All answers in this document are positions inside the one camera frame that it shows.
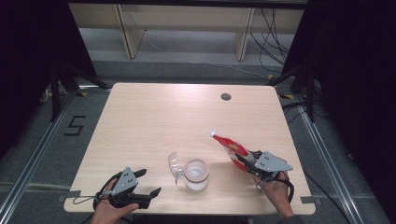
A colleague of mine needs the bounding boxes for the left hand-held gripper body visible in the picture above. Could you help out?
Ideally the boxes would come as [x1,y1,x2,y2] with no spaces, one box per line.
[108,166,152,209]

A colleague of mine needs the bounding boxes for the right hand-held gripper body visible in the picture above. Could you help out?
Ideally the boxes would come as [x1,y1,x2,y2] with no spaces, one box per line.
[248,151,293,182]

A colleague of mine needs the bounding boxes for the red and white sugar bag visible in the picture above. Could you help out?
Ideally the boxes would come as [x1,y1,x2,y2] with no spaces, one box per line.
[208,130,260,174]

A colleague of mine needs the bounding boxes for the clear glass jar with lid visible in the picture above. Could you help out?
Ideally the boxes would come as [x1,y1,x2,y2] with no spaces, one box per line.
[167,151,210,191]

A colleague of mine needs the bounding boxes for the person's right hand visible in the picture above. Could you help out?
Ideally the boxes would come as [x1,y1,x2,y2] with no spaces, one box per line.
[251,171,295,218]

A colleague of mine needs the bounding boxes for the person's left hand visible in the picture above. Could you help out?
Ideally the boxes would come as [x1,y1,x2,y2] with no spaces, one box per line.
[91,195,140,224]

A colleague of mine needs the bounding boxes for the black metal stand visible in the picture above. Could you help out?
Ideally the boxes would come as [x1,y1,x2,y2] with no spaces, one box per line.
[49,62,110,122]
[267,62,316,122]

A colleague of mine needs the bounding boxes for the black curtain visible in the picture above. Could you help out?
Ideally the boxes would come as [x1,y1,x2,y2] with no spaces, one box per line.
[281,0,396,218]
[0,0,96,157]

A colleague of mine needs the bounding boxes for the beige wooden shelf unit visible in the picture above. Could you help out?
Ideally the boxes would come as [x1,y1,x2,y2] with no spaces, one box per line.
[68,3,304,62]

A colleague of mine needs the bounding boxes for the left hand-held gripper cable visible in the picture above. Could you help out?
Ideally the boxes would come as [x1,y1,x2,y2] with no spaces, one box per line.
[73,172,123,211]

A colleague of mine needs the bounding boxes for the hand-held gripper cable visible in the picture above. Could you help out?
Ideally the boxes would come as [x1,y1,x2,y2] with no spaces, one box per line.
[255,172,295,204]
[73,172,123,211]

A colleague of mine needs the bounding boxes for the right hand-held gripper cable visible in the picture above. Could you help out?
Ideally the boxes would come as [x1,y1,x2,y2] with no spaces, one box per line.
[255,172,295,204]

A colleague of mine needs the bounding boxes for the aluminium floor rail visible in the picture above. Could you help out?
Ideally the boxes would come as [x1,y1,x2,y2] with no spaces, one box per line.
[0,91,78,218]
[297,102,365,224]

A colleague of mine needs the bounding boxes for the black floor cables by stand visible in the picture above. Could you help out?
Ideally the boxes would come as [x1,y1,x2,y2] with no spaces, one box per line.
[281,101,328,125]

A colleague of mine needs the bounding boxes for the long black floor cable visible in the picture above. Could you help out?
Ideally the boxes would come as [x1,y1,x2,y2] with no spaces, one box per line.
[303,171,353,224]

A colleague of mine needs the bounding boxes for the thin white floor cable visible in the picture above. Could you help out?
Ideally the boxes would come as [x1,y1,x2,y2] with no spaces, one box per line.
[143,29,270,79]

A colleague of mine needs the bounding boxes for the black hanging cables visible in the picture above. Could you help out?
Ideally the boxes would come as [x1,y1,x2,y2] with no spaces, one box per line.
[248,7,292,74]

